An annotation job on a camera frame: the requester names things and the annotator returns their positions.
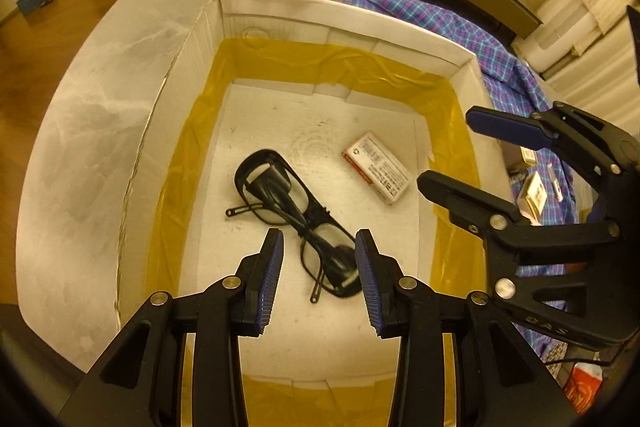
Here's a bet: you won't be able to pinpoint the white foam box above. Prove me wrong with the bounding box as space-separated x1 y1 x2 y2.
115 0 511 426

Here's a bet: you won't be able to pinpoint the small yellow white box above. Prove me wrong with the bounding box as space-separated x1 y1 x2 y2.
516 171 548 225

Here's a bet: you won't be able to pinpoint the blue plaid cloth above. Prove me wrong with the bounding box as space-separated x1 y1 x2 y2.
340 0 582 377

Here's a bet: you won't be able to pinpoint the orange snack packet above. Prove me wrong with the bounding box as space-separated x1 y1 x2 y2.
563 362 603 415

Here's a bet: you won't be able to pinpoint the white curtain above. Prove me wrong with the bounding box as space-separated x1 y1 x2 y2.
549 0 639 136

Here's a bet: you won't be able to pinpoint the red white small box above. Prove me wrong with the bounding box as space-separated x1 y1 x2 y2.
342 131 412 205

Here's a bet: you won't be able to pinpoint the black safety glasses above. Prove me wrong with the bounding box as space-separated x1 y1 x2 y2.
226 150 361 303

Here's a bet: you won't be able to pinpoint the white air conditioner unit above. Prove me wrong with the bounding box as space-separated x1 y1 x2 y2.
512 0 598 72

